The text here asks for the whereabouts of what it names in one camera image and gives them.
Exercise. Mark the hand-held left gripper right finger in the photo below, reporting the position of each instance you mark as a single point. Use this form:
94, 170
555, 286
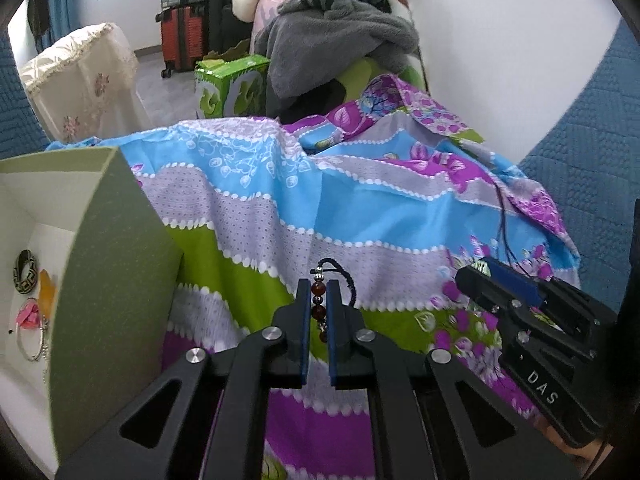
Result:
334, 340

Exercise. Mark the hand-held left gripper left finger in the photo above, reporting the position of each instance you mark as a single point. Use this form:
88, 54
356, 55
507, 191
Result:
303, 330

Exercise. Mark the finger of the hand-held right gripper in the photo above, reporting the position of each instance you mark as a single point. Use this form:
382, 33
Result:
492, 295
517, 285

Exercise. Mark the green and white cardboard box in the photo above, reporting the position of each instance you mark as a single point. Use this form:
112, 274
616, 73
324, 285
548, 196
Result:
115, 270

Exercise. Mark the pink flower ornament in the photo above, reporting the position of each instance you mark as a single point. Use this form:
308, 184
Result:
29, 316

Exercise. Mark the black and gold patterned bangle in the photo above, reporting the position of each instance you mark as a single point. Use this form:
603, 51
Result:
22, 287

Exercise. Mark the colourful floral printed cloth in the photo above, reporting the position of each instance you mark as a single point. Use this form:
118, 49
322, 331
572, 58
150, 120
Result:
260, 210

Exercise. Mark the blue textured chair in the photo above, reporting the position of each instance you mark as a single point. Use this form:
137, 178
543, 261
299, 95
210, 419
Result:
590, 170

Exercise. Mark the green printed carton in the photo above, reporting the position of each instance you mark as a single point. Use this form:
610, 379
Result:
225, 85

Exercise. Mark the green chair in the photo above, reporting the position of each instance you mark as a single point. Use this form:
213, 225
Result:
360, 72

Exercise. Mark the orange ornament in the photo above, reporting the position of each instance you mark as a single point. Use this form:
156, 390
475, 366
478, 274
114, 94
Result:
46, 290

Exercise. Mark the thin silver bangle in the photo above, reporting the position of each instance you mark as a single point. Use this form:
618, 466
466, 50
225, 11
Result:
30, 357

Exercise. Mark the grey fleece blanket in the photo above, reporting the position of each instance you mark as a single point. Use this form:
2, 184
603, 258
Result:
340, 30

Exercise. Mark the red suitcase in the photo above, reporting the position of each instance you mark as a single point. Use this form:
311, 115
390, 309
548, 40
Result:
187, 35

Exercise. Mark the pink cloth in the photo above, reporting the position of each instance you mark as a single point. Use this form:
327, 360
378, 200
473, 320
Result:
267, 10

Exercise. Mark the tall black case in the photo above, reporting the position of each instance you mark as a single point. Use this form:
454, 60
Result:
220, 10

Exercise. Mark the cream lace covered object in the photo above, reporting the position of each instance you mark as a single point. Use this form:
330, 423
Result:
85, 75

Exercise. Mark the blue textured cushion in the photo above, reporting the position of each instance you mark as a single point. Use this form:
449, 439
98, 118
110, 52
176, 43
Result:
15, 125

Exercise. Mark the blue curtain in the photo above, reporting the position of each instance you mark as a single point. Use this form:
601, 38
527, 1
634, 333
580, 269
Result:
60, 5

